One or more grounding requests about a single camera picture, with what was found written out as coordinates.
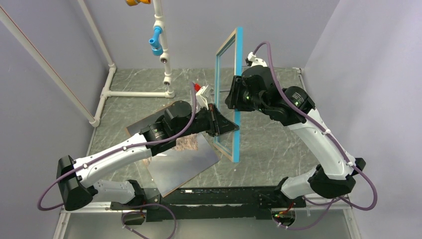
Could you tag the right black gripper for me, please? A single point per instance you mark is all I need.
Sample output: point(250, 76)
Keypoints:
point(233, 100)

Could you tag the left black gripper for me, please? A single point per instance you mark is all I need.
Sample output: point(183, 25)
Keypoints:
point(221, 124)

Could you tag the blue wooden picture frame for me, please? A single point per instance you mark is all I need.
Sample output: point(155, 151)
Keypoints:
point(224, 93)

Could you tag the landscape photo print board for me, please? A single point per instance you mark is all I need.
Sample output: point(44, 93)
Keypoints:
point(173, 168)

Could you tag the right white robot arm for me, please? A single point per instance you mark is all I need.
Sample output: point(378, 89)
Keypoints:
point(334, 175)

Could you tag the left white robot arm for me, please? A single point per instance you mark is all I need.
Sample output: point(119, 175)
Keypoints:
point(80, 182)

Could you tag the blue pipe fitting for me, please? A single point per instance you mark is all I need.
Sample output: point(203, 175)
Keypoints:
point(154, 41)

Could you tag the white pvc pipe structure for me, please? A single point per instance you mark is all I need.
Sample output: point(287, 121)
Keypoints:
point(51, 68)

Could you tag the orange pipe fitting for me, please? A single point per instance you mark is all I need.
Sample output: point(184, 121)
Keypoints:
point(137, 2)

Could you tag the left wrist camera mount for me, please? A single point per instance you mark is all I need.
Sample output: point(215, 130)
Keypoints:
point(202, 95)

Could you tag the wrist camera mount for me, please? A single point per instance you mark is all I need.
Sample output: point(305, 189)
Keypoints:
point(252, 60)
point(202, 95)

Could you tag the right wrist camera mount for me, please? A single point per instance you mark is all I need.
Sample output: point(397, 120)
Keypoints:
point(252, 60)

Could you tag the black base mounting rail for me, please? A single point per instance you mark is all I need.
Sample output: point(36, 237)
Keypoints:
point(218, 203)

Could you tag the aluminium extrusion frame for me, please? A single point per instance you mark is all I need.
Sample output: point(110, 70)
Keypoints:
point(134, 215)

